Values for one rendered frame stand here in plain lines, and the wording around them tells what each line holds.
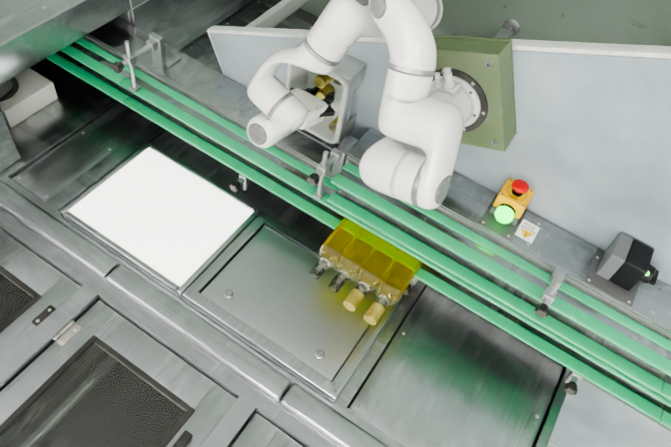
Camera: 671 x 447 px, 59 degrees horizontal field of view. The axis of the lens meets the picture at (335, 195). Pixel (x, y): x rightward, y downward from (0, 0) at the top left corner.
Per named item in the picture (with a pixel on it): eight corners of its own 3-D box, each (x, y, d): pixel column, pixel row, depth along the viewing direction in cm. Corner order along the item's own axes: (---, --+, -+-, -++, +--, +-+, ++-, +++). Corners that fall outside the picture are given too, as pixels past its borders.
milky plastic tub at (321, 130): (301, 102, 168) (283, 118, 163) (308, 35, 151) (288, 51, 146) (352, 130, 163) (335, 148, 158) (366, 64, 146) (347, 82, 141)
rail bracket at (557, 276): (549, 270, 139) (529, 311, 131) (562, 252, 133) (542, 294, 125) (565, 278, 138) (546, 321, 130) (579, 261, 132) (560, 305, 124)
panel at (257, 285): (149, 148, 185) (61, 217, 165) (148, 141, 183) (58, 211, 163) (401, 301, 162) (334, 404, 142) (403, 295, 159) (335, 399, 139)
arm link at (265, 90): (348, 58, 123) (297, 126, 136) (304, 15, 124) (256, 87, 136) (330, 66, 116) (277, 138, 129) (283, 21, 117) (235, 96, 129)
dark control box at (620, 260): (604, 249, 142) (594, 273, 137) (621, 229, 136) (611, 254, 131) (638, 266, 140) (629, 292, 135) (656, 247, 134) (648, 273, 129)
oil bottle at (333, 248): (356, 210, 164) (314, 262, 151) (359, 197, 159) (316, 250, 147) (374, 220, 162) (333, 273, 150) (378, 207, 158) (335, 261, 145)
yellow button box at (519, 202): (499, 194, 149) (488, 213, 145) (510, 174, 144) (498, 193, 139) (525, 208, 148) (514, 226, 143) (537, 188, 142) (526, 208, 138)
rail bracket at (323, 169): (329, 177, 161) (302, 206, 154) (335, 133, 148) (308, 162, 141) (337, 183, 160) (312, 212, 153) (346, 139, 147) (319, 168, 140)
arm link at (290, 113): (267, 88, 125) (300, 120, 125) (295, 74, 133) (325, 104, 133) (238, 134, 135) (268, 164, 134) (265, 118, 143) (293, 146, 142)
